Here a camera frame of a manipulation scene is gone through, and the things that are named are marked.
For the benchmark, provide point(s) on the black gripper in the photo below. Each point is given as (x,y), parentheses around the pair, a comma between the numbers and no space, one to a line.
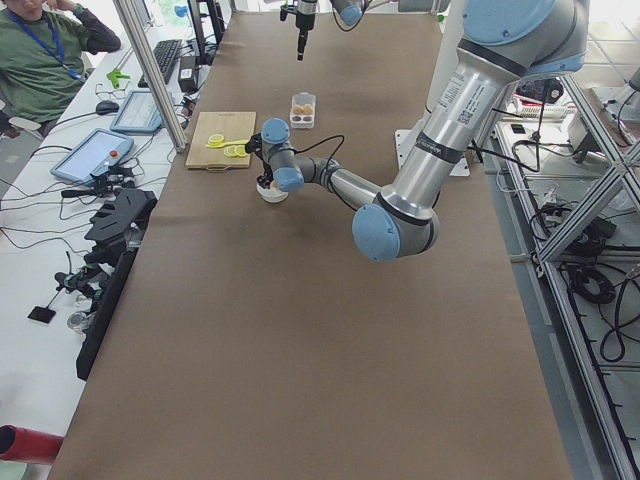
(303,22)
(265,177)

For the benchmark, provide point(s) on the clear plastic egg box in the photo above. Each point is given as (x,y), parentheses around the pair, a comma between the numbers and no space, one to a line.
(302,121)

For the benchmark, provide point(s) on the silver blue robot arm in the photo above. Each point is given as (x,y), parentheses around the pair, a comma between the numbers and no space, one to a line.
(502,42)
(346,14)

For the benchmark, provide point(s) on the white round bowl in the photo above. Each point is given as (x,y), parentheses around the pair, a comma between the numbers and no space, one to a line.
(271,196)

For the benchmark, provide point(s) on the lemon slice pair top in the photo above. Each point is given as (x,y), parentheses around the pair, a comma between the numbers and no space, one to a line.
(236,151)

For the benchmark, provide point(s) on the yellow plastic knife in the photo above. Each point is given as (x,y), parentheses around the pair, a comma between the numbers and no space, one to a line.
(222,144)

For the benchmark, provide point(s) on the wooden cutting board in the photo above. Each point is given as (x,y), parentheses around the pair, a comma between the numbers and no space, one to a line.
(233,126)

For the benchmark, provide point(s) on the single lemon slice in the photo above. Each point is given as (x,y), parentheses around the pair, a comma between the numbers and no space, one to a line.
(215,139)

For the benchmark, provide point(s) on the black power adapter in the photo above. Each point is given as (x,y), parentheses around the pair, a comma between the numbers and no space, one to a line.
(188,76)

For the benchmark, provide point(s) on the black keyboard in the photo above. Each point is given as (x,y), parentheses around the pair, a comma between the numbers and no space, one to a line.
(167,53)

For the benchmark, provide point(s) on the far blue teach pendant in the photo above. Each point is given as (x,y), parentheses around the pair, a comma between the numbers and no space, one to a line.
(138,114)

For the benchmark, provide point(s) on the blue teach pendant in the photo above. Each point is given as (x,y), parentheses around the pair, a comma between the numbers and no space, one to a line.
(138,114)
(93,156)

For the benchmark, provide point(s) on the near blue teach pendant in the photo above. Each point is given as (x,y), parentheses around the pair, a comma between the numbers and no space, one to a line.
(93,156)

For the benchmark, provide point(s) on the eyeglasses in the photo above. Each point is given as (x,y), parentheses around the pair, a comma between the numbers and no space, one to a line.
(103,92)

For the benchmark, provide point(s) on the black computer mouse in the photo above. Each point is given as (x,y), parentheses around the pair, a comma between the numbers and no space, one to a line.
(105,107)

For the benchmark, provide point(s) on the green plastic clamp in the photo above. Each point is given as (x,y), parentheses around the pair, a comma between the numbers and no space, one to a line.
(115,76)

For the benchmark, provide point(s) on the person in green sweater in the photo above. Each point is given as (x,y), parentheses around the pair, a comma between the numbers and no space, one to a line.
(42,69)

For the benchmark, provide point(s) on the small black square pad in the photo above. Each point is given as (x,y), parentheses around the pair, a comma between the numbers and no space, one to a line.
(41,314)

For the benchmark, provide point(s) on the red cylinder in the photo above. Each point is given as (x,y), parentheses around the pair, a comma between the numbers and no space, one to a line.
(29,446)

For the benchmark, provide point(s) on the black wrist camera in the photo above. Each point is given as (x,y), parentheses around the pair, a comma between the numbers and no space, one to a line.
(254,145)
(288,9)

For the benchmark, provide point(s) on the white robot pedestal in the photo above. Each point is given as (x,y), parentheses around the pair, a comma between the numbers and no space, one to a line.
(410,143)

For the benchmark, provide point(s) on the aluminium frame post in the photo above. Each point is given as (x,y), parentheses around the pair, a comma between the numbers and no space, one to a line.
(131,22)

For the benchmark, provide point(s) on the aluminium frame rack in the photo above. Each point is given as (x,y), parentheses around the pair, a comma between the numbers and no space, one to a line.
(564,158)

